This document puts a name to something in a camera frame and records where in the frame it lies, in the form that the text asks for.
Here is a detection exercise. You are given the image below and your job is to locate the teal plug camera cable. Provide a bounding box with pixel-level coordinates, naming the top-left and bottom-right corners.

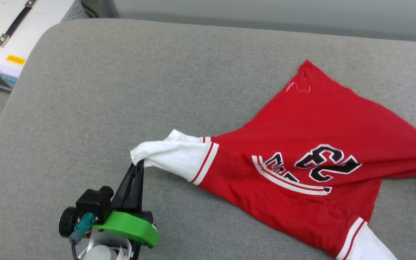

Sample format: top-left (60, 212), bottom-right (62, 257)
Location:
top-left (69, 212), bottom-right (96, 260)

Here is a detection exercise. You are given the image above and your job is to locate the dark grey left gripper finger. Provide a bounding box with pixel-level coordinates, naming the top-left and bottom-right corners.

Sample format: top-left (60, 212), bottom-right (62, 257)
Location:
top-left (112, 163), bottom-right (139, 210)
top-left (125, 160), bottom-right (145, 212)

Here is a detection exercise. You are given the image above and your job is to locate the white equipment case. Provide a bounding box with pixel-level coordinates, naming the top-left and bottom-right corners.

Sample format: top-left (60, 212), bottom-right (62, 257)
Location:
top-left (0, 0), bottom-right (88, 93)

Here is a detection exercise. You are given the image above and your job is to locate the black case handle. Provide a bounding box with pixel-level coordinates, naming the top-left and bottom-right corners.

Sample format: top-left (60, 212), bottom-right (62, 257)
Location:
top-left (0, 0), bottom-right (37, 48)

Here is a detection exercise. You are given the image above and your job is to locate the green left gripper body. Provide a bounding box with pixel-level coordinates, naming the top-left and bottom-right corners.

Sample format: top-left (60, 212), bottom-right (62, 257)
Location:
top-left (92, 211), bottom-right (159, 260)

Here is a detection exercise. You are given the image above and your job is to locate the red and white jersey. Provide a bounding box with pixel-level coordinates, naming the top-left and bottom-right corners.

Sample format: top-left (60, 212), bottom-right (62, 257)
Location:
top-left (130, 60), bottom-right (416, 260)

